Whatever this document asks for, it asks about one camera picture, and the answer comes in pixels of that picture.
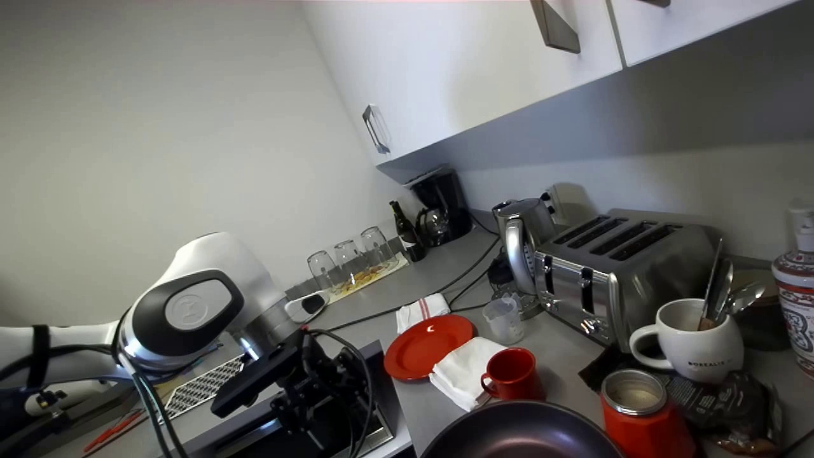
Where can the black round base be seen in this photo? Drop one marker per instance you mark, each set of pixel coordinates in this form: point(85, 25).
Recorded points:
point(502, 272)

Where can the yellowish tray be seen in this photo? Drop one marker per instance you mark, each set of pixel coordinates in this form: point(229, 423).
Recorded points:
point(365, 276)

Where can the black coaster mat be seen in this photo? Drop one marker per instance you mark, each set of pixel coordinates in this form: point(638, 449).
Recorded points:
point(605, 364)

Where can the clear drinking glass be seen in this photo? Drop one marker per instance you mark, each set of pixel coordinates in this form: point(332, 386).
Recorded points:
point(322, 269)
point(347, 258)
point(371, 245)

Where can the red thin sticks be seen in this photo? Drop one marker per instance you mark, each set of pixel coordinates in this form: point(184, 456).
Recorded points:
point(116, 430)

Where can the black coffee machine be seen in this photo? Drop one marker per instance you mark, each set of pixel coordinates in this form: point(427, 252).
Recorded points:
point(444, 203)

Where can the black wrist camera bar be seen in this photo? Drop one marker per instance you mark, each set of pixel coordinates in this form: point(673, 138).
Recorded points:
point(254, 383)

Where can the red cup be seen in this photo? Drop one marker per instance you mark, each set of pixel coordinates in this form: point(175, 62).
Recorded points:
point(511, 376)

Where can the white ceramic mug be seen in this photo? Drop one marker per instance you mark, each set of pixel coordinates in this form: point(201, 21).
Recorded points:
point(689, 346)

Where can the clear plastic cup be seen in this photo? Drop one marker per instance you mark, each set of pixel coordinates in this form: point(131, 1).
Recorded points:
point(505, 320)

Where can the silver four-slot toaster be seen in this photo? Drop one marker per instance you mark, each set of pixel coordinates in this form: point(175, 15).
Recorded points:
point(626, 269)

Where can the steel electric kettle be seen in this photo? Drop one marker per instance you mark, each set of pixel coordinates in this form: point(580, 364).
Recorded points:
point(523, 245)

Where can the white mesh trivet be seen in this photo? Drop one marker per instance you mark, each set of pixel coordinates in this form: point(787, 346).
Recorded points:
point(203, 386)

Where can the red plate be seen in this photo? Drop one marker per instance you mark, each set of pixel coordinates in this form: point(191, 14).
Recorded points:
point(422, 346)

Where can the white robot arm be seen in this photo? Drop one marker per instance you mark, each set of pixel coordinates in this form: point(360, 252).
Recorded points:
point(203, 262)

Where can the patterned ceramic soap dispenser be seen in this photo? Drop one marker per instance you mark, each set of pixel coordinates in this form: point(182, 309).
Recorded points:
point(796, 287)

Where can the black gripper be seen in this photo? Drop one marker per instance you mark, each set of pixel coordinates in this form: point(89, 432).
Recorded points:
point(327, 398)

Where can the white towel with red stripe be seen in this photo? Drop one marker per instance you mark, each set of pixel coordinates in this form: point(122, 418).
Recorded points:
point(460, 369)
point(420, 310)

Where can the black frying pan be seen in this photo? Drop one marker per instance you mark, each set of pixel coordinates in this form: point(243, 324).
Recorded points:
point(518, 432)

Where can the white wall cabinet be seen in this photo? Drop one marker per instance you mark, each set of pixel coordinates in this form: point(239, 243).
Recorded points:
point(467, 66)

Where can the metal spoon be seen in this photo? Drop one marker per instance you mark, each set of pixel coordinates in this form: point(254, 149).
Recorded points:
point(747, 297)

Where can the red metal canister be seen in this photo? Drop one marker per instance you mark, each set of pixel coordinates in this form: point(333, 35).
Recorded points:
point(644, 416)

